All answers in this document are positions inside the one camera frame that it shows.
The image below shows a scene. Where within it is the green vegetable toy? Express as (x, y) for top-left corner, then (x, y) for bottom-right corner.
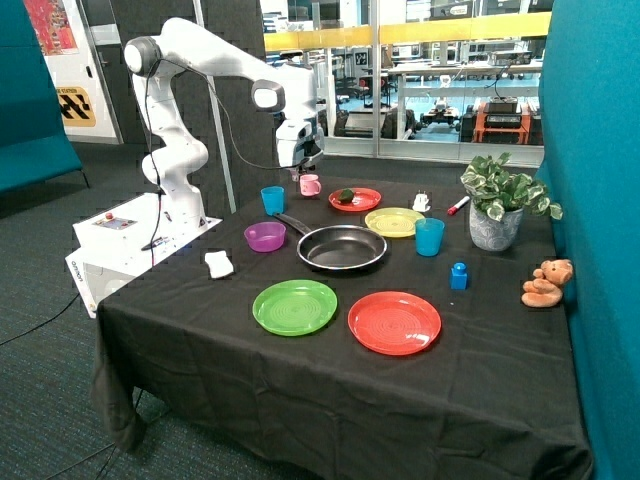
(337, 188), (355, 204)

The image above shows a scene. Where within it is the potted plant grey pot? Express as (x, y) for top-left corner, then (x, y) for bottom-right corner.
(460, 152), (564, 253)

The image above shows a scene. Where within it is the brown teddy bear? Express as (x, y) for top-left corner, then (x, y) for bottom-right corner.
(521, 259), (574, 308)

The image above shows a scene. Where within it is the white sponge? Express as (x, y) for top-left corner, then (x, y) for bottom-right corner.
(204, 250), (234, 279)

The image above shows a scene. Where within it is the white power adapter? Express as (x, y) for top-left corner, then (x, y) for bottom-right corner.
(412, 192), (431, 213)

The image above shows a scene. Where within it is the red marker pen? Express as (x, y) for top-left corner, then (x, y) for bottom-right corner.
(447, 196), (471, 216)

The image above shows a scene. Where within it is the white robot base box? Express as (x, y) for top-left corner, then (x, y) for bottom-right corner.
(66, 193), (220, 318)

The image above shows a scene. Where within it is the pink mug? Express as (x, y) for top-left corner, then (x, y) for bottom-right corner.
(299, 174), (322, 197)

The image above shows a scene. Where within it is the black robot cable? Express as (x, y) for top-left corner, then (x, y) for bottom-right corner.
(139, 57), (296, 251)

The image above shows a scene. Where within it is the black frying pan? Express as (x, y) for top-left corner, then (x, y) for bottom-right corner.
(274, 213), (388, 272)

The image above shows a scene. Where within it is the blue toy block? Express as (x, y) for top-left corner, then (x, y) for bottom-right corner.
(449, 262), (468, 290)

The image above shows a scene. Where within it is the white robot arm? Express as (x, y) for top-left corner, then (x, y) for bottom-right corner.
(124, 18), (324, 232)

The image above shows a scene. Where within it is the yellow plate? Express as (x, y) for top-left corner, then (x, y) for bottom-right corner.
(365, 207), (424, 238)

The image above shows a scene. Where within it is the teal sofa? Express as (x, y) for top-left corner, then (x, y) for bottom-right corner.
(0, 0), (83, 193)

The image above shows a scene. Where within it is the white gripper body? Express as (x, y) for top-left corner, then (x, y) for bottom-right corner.
(276, 119), (324, 169)

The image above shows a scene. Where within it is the green plate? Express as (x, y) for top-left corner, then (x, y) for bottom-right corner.
(252, 279), (338, 337)

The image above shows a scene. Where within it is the large red plate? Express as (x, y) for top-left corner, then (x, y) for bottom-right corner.
(347, 291), (442, 356)

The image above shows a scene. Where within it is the black tablecloth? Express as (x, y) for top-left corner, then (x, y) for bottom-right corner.
(92, 199), (594, 479)

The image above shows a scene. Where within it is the purple plastic bowl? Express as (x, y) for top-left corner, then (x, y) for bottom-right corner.
(244, 221), (286, 253)

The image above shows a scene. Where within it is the small red plate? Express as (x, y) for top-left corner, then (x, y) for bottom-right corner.
(328, 187), (382, 212)

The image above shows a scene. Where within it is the blue cup near robot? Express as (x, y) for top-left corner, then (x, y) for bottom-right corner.
(261, 186), (286, 216)

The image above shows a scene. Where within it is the blue cup right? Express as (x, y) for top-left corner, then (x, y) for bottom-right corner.
(415, 218), (445, 257)

